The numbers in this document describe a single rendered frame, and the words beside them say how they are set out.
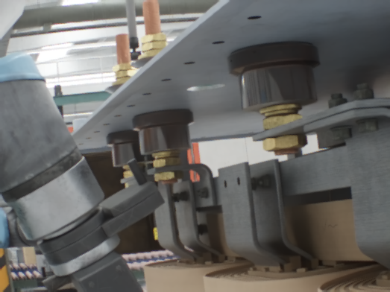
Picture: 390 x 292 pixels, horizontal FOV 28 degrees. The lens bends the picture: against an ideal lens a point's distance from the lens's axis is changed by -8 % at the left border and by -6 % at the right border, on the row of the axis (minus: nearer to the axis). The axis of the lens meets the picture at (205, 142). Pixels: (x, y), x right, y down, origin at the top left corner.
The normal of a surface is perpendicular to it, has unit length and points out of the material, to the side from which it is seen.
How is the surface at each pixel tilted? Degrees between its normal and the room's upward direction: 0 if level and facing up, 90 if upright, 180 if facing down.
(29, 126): 91
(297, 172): 90
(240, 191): 90
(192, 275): 90
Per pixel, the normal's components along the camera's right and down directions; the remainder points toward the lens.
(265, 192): -0.95, 0.09
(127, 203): 0.31, 0.00
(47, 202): 0.12, 0.11
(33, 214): -0.26, 0.30
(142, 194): 0.61, -0.18
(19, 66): 0.71, -0.31
